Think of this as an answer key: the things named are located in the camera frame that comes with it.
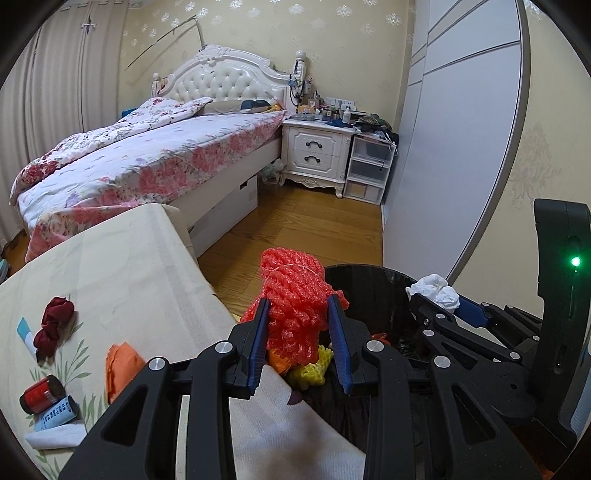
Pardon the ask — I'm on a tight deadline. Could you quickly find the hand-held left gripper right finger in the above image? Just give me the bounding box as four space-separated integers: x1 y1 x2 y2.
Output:
326 295 541 480

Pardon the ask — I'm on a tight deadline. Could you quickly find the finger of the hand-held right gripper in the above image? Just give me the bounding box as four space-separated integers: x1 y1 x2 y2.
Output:
455 298 542 354
410 293 539 418

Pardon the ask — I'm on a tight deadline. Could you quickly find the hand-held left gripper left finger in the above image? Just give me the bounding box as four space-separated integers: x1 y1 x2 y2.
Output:
59 298 272 480

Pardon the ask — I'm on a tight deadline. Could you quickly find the yellow foam fruit net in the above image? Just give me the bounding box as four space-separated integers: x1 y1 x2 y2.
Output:
286 345 334 388

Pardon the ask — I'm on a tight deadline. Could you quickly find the white tissue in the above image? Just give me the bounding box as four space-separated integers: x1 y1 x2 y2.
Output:
406 274 461 311

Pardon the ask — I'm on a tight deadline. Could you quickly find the black trash bin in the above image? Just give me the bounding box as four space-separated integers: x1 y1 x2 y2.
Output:
259 263 546 480

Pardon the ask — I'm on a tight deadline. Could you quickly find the red foam fruit net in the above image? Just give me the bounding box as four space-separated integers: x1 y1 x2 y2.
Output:
240 247 350 374

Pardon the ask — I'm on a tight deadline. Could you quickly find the orange paper box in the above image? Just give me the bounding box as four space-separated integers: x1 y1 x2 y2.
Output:
105 342 147 407

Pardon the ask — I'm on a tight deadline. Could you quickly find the light blue printed packet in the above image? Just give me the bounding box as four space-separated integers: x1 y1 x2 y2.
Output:
33 396 79 432

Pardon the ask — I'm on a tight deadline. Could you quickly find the red canister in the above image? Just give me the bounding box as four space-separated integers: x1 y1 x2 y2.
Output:
19 375 66 415

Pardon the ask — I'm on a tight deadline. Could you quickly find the teal and white box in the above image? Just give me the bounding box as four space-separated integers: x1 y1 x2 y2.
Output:
16 318 40 365

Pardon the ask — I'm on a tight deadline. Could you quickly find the white storage box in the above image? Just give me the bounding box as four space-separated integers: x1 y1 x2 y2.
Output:
189 178 259 257

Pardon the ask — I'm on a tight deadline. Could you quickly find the clear plastic drawer unit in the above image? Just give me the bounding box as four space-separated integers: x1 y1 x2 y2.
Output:
344 134 397 206

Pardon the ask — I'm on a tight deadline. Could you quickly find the clear plastic bag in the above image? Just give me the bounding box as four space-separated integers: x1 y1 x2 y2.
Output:
259 159 284 188

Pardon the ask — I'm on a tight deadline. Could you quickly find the grey sliding wardrobe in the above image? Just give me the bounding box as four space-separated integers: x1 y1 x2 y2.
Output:
383 0 532 282

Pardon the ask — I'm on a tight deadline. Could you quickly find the white nightstand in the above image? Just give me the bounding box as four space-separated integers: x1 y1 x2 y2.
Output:
281 121 356 199

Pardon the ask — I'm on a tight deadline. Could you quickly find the floral bedsheet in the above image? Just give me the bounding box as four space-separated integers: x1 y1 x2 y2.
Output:
16 111 287 261

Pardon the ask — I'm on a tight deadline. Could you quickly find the dark red cloth flower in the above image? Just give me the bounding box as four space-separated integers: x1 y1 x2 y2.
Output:
33 296 76 358

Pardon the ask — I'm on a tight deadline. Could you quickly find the clutter of small bottles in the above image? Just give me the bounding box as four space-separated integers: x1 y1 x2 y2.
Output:
295 95 400 139

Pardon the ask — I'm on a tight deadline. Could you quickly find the pillow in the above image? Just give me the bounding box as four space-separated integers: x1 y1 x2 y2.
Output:
203 98 282 116

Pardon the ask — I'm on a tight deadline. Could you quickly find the floral quilt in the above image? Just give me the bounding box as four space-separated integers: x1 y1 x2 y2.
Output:
9 96 215 208

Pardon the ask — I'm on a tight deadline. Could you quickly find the white tufted bed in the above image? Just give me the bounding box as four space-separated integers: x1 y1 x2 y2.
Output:
9 44 289 264

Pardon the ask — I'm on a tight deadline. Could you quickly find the beige curtain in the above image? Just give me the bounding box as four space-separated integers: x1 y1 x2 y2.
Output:
0 69 38 245
28 0 127 139

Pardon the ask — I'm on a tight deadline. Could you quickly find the thin metal rod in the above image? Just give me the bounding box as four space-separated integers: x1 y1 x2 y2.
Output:
124 16 206 72

